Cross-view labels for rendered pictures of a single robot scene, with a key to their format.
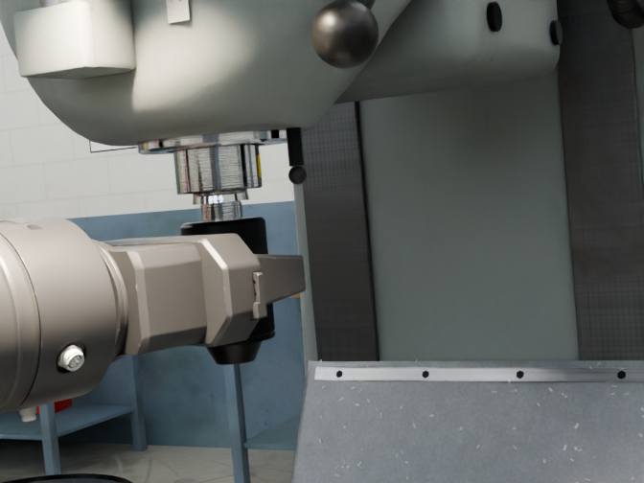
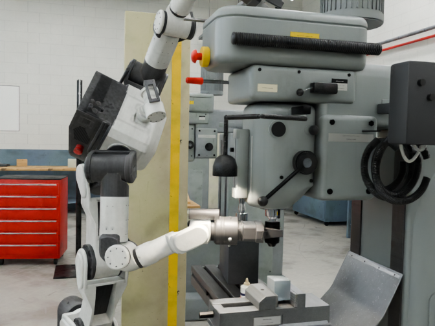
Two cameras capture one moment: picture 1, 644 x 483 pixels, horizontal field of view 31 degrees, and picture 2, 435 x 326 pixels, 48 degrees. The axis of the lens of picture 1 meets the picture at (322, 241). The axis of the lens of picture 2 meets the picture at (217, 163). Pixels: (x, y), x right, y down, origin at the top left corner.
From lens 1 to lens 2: 1.10 m
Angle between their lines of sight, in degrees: 46
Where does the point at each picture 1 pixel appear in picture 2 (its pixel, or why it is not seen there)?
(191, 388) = not seen: outside the picture
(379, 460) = (349, 278)
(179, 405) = not seen: outside the picture
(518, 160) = (386, 215)
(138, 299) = (243, 233)
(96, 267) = (235, 226)
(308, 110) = (279, 206)
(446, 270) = (372, 237)
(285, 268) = (278, 232)
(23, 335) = (221, 235)
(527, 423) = (375, 279)
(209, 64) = (254, 199)
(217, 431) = not seen: outside the picture
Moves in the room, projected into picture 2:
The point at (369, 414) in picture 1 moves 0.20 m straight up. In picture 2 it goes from (353, 267) to (355, 210)
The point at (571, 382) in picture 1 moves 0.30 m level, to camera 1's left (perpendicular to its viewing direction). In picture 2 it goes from (386, 273) to (308, 255)
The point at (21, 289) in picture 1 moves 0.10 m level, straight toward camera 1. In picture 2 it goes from (222, 228) to (204, 233)
